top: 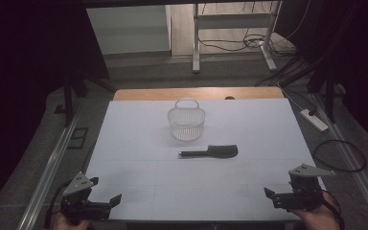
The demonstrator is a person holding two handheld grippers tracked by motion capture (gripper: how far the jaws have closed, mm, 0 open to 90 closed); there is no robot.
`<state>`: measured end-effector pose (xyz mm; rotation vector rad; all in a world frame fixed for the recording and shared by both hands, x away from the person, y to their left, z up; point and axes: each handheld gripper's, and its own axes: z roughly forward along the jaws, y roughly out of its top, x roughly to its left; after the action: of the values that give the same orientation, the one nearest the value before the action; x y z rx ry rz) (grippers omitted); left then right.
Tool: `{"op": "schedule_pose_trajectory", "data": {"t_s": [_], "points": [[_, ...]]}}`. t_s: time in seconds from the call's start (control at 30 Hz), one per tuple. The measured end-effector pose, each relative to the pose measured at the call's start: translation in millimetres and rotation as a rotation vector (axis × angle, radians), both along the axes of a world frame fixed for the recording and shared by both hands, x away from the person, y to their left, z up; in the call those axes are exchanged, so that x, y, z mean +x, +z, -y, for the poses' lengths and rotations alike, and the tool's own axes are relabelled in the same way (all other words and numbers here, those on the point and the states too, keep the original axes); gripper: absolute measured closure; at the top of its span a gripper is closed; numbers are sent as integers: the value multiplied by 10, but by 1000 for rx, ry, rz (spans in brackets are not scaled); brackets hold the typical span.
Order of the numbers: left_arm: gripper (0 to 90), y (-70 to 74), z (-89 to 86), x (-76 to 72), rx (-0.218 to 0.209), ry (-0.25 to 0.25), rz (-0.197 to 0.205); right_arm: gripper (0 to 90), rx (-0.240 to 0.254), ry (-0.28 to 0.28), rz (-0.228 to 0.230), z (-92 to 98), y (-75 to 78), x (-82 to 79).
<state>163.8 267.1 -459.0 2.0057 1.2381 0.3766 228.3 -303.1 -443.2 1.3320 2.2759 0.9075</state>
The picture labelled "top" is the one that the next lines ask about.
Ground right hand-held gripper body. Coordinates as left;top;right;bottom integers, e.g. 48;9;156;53
272;163;336;213

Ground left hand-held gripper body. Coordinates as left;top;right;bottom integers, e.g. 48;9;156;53
59;172;112;225

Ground black spatula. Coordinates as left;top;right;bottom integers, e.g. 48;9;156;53
178;144;240;160

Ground white mesh basket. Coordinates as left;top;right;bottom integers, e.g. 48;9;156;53
167;98;207;143

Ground person's left hand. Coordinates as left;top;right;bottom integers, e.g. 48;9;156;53
53;212;92;230

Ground person's right hand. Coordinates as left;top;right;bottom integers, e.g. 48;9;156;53
288;193;342;230

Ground white table mat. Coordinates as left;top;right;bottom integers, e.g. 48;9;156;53
84;98;328;222

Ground white power strip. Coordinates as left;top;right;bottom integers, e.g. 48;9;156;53
300;108;330;133

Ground black tripod stand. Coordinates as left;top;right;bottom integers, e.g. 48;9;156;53
53;71;116;128
281;60;346;125

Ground dark curtain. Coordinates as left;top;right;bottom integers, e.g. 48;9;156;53
0;0;111;212
274;0;368;154

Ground white metal stand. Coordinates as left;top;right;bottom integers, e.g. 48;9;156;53
192;1;283;75

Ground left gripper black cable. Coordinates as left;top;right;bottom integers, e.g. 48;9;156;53
43;179;73;230

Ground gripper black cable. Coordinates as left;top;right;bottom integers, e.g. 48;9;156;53
321;189;346;230
43;179;73;230

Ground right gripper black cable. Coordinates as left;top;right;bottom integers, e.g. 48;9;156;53
321;189;346;230

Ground metal floor rail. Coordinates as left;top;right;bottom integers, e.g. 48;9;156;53
310;92;368;229
16;108;81;230

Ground black looped floor cable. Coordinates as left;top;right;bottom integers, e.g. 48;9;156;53
311;139;368;173

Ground tangled floor cables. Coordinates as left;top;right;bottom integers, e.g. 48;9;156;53
197;1;298;58

